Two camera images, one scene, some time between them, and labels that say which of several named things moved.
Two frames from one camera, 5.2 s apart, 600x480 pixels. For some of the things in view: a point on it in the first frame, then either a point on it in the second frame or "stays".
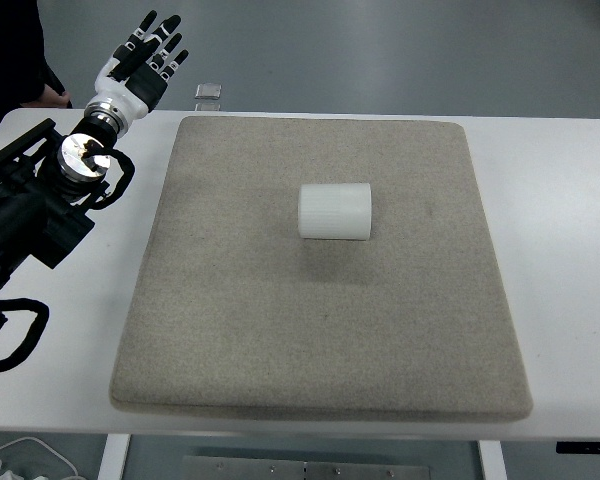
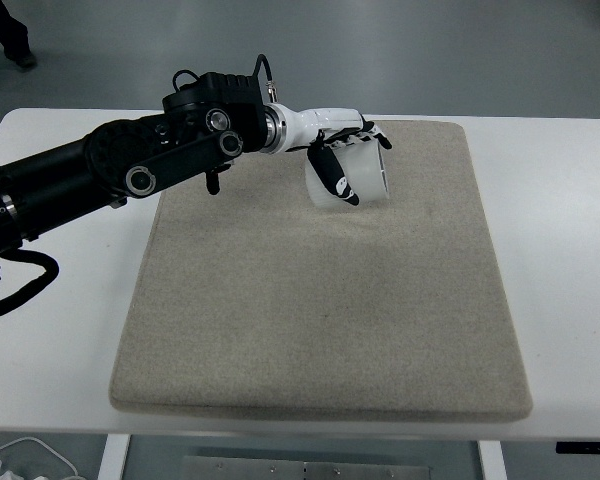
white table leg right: x=493 y=460 stays
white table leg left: x=113 y=457 stays
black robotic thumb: x=127 y=54 → x=332 y=172
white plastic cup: x=335 y=211 → x=362 y=167
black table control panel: x=588 y=447 stays
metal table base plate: x=238 y=468 stays
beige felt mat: x=232 y=309 stays
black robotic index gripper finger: x=136 y=43 → x=384 y=141
